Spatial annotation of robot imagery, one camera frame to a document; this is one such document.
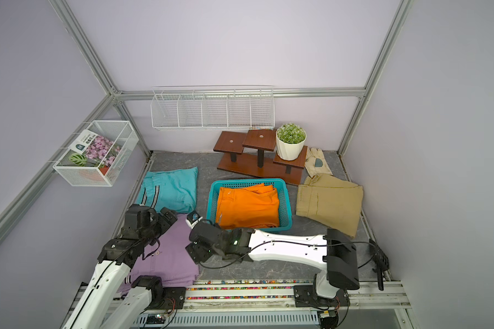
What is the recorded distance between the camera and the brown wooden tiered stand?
0.96m

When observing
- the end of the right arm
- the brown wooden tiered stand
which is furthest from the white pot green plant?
the end of the right arm

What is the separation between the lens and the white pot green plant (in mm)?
885
